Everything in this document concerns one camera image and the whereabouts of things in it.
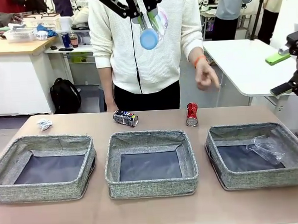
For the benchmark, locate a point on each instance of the plastic bottle blue cap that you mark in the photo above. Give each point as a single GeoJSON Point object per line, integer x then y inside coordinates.
{"type": "Point", "coordinates": [149, 40]}

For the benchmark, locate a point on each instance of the white side desk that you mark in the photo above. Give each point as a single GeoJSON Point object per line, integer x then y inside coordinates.
{"type": "Point", "coordinates": [85, 48]}

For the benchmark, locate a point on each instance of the grey cloth pile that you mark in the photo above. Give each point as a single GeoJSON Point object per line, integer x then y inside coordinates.
{"type": "Point", "coordinates": [1, 19]}

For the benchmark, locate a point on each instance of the tall blue can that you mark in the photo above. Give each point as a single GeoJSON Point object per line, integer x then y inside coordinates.
{"type": "Point", "coordinates": [65, 40]}

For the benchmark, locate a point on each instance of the black tripod pole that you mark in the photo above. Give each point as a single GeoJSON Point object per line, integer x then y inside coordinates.
{"type": "Point", "coordinates": [258, 11]}

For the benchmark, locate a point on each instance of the bystander in red top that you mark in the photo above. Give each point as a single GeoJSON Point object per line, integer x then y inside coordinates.
{"type": "Point", "coordinates": [3, 5]}

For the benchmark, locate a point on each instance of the wooden top desk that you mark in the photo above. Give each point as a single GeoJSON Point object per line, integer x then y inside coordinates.
{"type": "Point", "coordinates": [10, 47]}

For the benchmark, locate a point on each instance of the black backpack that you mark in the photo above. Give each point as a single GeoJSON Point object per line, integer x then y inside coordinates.
{"type": "Point", "coordinates": [64, 96]}

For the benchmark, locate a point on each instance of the bystander in light blue shirt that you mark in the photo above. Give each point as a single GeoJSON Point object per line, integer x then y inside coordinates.
{"type": "Point", "coordinates": [231, 4]}

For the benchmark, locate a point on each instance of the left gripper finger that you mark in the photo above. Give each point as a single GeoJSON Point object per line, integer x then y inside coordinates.
{"type": "Point", "coordinates": [124, 6]}
{"type": "Point", "coordinates": [152, 1]}

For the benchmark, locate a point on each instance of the person's left forearm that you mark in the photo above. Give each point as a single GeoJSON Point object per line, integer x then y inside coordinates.
{"type": "Point", "coordinates": [194, 54]}

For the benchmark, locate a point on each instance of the grey fabric basket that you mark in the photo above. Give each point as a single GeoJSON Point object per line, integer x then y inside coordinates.
{"type": "Point", "coordinates": [153, 187]}
{"type": "Point", "coordinates": [255, 179]}
{"type": "Point", "coordinates": [8, 192]}

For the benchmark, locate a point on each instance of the white table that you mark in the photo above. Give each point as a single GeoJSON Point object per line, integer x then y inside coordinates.
{"type": "Point", "coordinates": [241, 62]}

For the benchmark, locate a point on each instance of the person's left hand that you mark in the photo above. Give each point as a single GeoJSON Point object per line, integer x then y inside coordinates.
{"type": "Point", "coordinates": [205, 75]}

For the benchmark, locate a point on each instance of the white paper cup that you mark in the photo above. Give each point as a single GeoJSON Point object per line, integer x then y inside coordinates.
{"type": "Point", "coordinates": [65, 23]}

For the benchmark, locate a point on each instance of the person's right forearm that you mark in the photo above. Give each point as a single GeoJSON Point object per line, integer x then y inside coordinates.
{"type": "Point", "coordinates": [105, 86]}

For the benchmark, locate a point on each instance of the white fluffy cloth pile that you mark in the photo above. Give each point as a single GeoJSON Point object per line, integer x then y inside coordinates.
{"type": "Point", "coordinates": [81, 17]}

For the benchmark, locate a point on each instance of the bystander in cream top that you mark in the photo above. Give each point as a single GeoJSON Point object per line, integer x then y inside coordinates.
{"type": "Point", "coordinates": [271, 15]}

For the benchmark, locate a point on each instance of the orange wristband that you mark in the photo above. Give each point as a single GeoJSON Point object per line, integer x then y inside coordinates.
{"type": "Point", "coordinates": [198, 61]}

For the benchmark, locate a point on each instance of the black phone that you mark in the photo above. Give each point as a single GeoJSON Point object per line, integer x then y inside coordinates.
{"type": "Point", "coordinates": [65, 49]}

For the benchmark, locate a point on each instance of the person's right hand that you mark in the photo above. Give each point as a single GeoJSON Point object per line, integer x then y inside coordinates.
{"type": "Point", "coordinates": [110, 107]}

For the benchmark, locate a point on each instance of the crushed red soda can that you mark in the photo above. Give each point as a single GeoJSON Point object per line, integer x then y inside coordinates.
{"type": "Point", "coordinates": [191, 114]}

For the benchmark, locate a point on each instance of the clear plastic wrap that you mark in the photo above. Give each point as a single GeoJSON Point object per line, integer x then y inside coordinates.
{"type": "Point", "coordinates": [266, 151]}

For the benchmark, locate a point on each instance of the crushed black Pepsi can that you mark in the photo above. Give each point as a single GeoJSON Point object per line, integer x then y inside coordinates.
{"type": "Point", "coordinates": [125, 118]}

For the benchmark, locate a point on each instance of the white slatted crate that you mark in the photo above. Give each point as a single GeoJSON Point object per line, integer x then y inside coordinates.
{"type": "Point", "coordinates": [43, 22]}

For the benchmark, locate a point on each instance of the crumpled white paper ball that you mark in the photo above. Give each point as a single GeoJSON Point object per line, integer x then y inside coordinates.
{"type": "Point", "coordinates": [44, 125]}

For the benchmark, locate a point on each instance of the blue cloth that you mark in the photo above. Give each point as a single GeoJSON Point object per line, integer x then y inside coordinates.
{"type": "Point", "coordinates": [47, 30]}

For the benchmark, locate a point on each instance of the white plastic tray basket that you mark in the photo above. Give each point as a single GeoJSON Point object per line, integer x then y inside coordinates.
{"type": "Point", "coordinates": [18, 36]}

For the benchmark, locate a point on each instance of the dark drink cup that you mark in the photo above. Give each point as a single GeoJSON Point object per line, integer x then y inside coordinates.
{"type": "Point", "coordinates": [74, 42]}

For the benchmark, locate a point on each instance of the person in white sweater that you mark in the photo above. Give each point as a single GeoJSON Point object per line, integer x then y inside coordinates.
{"type": "Point", "coordinates": [156, 66]}

